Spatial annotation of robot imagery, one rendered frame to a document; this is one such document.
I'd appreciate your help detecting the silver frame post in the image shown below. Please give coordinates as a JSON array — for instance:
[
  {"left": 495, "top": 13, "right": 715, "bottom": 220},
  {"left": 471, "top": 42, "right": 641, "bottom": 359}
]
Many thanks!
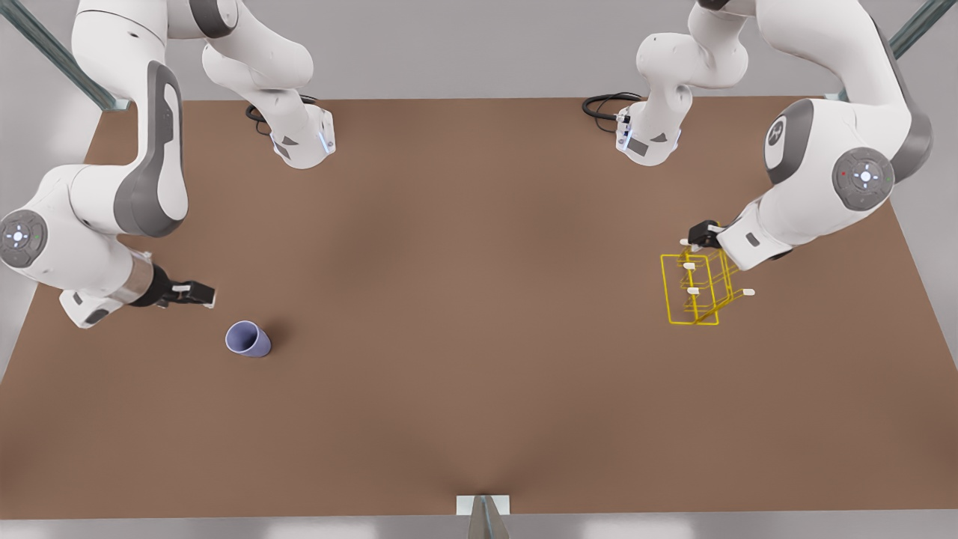
[
  {"left": 826, "top": 0, "right": 958, "bottom": 103},
  {"left": 0, "top": 0, "right": 129, "bottom": 112},
  {"left": 456, "top": 494, "right": 512, "bottom": 539}
]

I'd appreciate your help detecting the lavender blue cup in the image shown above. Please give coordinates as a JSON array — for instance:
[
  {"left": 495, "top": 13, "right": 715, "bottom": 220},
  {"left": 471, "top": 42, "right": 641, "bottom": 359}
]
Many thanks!
[{"left": 225, "top": 320, "right": 273, "bottom": 359}]

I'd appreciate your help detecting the black cable loop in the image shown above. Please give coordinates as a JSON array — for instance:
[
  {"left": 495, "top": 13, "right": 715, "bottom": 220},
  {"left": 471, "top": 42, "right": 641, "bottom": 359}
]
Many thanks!
[
  {"left": 582, "top": 92, "right": 645, "bottom": 136},
  {"left": 245, "top": 94, "right": 320, "bottom": 137}
]

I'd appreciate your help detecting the yellow wire cup holder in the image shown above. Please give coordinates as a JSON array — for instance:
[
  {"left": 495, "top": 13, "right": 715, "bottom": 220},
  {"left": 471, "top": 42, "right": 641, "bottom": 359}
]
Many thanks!
[{"left": 659, "top": 238, "right": 756, "bottom": 327}]

